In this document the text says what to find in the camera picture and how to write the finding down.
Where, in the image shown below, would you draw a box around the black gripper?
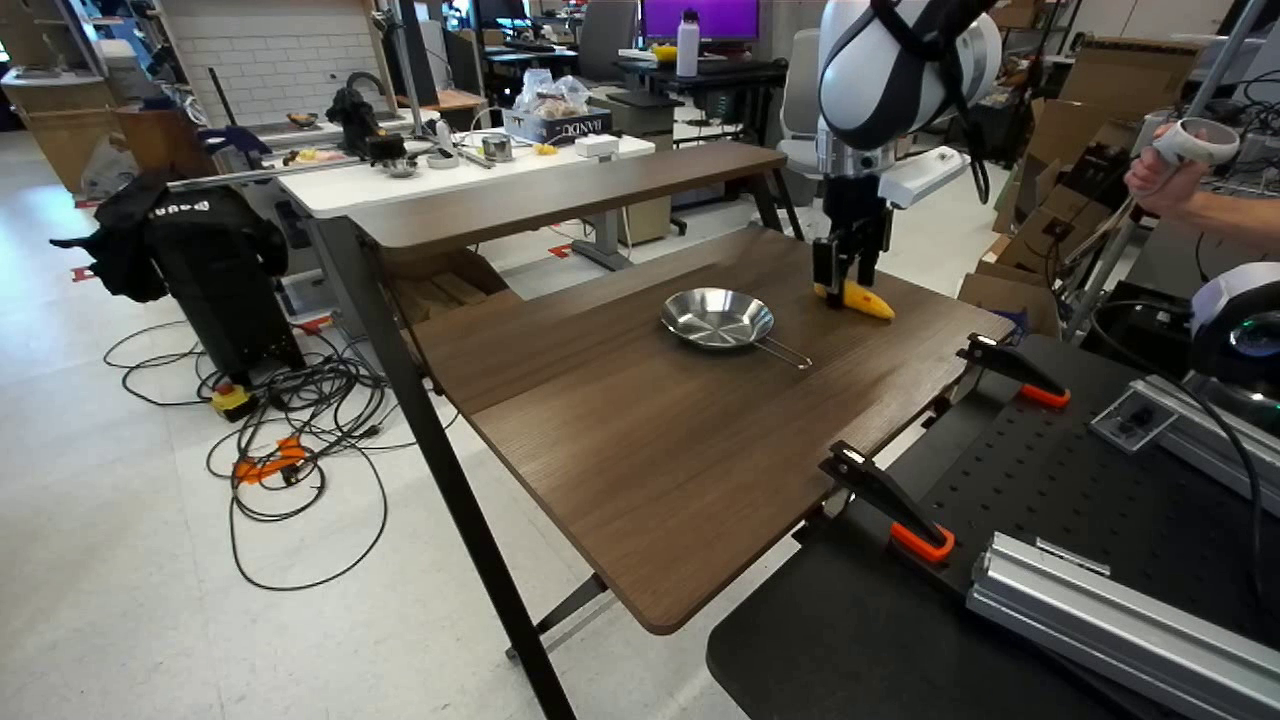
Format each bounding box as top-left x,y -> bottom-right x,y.
812,170 -> 898,312

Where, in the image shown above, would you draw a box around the yellow squishy carrot toy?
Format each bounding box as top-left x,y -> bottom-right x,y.
812,277 -> 900,326

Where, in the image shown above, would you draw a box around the white handheld controller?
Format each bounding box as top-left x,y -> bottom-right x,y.
1150,111 -> 1249,177

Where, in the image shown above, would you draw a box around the person's bare forearm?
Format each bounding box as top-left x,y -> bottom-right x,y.
1191,185 -> 1280,252

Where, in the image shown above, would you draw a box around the person's hand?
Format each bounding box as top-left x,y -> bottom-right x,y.
1119,142 -> 1213,226

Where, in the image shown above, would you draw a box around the black orange bar clamp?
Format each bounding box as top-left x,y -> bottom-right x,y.
956,333 -> 1075,415
817,439 -> 962,571

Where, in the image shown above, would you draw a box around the stacked brown cardboard boxes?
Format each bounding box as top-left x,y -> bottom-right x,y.
956,37 -> 1203,336

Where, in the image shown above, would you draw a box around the white bottle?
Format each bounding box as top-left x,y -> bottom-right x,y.
671,8 -> 704,79

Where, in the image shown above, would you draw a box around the purple lit monitor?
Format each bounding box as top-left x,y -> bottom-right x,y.
635,0 -> 770,50

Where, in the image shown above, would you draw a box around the black perforated mounting board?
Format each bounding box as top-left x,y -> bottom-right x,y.
704,333 -> 1280,720

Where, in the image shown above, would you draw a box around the white round device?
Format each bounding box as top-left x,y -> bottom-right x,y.
1187,255 -> 1280,391

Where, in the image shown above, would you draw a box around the grey metal stand pole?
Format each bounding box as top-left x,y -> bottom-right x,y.
1059,0 -> 1273,340

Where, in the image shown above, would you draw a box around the black metal table leg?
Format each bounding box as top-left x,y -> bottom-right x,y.
311,215 -> 613,720

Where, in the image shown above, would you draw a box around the long silver aluminium extrusion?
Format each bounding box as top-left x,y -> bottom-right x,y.
966,533 -> 1280,720

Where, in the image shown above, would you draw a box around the black bag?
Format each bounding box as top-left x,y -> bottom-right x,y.
47,177 -> 308,383

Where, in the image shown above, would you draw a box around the open cardboard box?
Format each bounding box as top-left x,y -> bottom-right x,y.
0,71 -> 208,208

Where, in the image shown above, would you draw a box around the silver bowl with handle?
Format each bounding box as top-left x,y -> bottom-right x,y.
658,283 -> 820,376

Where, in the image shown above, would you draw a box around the black floor cable bundle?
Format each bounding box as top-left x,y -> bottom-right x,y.
102,315 -> 466,602

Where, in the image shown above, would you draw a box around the orange cable plug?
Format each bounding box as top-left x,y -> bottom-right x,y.
233,436 -> 321,494

